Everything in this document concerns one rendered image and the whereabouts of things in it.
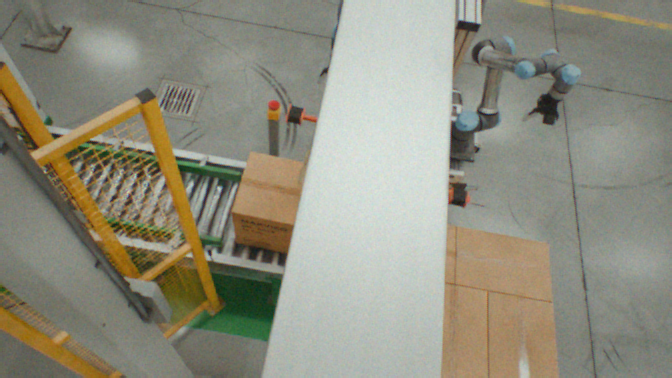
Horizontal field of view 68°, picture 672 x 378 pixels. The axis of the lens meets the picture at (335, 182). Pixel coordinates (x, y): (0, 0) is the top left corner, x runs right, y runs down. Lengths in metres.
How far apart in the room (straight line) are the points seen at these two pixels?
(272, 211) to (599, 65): 3.92
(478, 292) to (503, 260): 0.29
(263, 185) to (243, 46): 2.26
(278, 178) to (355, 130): 2.44
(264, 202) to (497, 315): 1.50
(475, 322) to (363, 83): 2.77
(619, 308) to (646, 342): 0.27
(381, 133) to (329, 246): 0.10
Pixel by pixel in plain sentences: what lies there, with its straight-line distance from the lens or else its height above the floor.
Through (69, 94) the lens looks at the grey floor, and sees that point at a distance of 4.70.
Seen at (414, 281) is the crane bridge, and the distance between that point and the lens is 0.32.
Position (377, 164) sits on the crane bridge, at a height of 3.05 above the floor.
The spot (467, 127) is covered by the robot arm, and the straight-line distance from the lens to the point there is 2.83.
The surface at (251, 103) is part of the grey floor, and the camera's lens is 4.35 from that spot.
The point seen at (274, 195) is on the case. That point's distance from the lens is 2.75.
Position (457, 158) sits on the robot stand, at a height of 1.03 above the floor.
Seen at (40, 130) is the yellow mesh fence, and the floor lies 1.79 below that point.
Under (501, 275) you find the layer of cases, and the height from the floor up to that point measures 0.54.
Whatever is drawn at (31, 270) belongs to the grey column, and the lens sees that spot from 1.14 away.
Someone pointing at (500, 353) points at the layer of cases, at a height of 0.54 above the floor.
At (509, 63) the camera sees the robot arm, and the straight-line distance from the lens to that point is 2.45.
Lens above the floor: 3.34
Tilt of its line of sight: 58 degrees down
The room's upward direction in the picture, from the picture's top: 11 degrees clockwise
